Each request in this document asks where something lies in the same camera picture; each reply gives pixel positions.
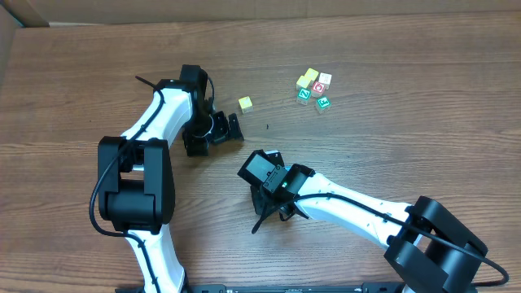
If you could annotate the yellow block back left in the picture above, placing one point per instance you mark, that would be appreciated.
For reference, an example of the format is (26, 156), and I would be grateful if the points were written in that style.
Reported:
(303, 82)

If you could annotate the yellow block back top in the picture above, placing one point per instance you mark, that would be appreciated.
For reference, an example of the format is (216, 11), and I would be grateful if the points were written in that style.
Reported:
(312, 74)

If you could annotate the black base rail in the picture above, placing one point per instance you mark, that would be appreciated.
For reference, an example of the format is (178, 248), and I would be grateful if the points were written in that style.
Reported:
(367, 287)

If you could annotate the red apple wooden block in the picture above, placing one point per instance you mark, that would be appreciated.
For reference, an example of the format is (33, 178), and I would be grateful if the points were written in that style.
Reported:
(317, 89)

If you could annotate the green Z wooden block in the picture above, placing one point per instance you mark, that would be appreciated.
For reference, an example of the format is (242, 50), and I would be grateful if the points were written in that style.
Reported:
(303, 96)

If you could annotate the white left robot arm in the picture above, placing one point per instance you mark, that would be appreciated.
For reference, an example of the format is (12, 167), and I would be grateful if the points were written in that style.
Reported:
(134, 196)

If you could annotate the white block red print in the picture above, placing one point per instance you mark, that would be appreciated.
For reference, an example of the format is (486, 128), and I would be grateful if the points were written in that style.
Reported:
(325, 79)

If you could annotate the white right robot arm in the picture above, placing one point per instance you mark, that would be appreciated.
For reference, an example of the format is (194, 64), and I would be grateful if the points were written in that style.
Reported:
(427, 246)

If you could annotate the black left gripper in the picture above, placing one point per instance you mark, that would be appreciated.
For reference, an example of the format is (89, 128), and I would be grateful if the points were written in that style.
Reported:
(222, 129)

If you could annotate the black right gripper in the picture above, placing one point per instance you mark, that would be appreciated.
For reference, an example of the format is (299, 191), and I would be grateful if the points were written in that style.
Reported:
(260, 202)

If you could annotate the green E wooden block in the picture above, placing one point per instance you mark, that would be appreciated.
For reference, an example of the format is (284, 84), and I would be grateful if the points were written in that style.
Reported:
(323, 104)

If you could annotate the plain yellow wooden block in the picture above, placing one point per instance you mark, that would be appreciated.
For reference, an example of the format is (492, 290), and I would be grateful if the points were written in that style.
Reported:
(245, 104)

